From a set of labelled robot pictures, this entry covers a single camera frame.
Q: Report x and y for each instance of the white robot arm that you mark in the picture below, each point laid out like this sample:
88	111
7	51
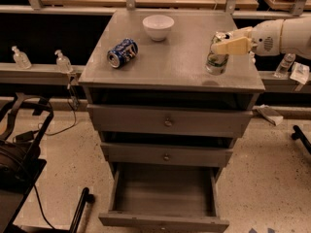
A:
295	37

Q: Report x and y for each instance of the grey drawer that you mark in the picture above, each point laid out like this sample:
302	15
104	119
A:
172	121
166	155
165	197

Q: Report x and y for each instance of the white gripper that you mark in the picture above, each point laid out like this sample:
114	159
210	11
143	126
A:
266	39

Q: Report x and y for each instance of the white ceramic bowl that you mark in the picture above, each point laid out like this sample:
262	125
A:
158	27

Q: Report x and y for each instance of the bottom grey drawer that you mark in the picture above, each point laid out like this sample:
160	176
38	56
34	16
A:
165	197

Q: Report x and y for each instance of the blue pepsi can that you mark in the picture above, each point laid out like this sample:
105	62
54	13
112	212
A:
122	53

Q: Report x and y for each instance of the clear water bottle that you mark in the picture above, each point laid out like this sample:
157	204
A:
284	65

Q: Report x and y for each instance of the clear pump bottle far left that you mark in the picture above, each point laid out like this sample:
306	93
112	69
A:
21	58

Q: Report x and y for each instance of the black equipment with straps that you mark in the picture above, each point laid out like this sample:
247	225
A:
20	165

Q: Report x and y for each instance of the black chair leg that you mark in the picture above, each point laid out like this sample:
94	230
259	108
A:
86	198

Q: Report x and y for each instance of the middle grey drawer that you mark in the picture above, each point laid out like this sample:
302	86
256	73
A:
166	155

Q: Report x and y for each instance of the silver green 7up can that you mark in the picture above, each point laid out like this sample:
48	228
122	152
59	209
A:
216	63

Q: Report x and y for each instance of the grey box on floor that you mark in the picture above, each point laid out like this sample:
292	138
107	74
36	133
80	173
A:
270	114

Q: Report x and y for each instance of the top grey drawer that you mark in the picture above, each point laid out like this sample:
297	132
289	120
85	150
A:
172	121

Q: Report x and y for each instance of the clear pump bottle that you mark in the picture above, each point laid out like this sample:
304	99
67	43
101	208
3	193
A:
63	62
253	56
21	58

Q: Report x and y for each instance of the grey drawer cabinet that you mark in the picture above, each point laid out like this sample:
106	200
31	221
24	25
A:
170	74

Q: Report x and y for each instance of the white plastic packet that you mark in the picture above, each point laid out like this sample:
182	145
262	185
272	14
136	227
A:
300	73

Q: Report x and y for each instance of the black caster leg right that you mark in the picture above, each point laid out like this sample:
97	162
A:
299	135

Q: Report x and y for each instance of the clear pump bottle right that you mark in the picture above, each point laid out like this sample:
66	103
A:
253	56

